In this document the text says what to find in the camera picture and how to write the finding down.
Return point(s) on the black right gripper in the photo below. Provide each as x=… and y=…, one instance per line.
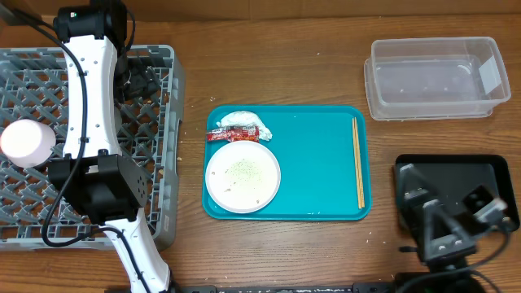
x=441, y=242

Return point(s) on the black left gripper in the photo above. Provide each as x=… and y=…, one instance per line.
x=148, y=81

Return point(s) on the small pink bowl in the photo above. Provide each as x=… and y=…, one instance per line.
x=27, y=143

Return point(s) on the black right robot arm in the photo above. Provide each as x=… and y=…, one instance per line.
x=460, y=276

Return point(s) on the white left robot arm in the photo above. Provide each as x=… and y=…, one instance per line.
x=93, y=176

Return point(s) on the grey dishwasher rack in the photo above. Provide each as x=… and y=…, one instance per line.
x=34, y=85

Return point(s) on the black plastic tray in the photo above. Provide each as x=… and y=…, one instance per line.
x=449, y=179

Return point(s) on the crumpled white napkin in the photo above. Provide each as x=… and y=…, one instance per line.
x=245, y=118

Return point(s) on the red sauce packet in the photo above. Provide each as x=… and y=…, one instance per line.
x=234, y=133

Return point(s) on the wooden chopstick right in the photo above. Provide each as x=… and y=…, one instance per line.
x=360, y=163

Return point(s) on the wooden chopstick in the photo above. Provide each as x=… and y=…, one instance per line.
x=357, y=163
x=360, y=163

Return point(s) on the large white plate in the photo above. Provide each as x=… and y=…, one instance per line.
x=242, y=177

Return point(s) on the wooden chopstick left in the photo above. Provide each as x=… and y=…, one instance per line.
x=357, y=163

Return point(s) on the teal serving tray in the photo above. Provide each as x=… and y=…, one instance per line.
x=323, y=155

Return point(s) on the clear plastic bin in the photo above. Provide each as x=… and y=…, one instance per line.
x=435, y=78

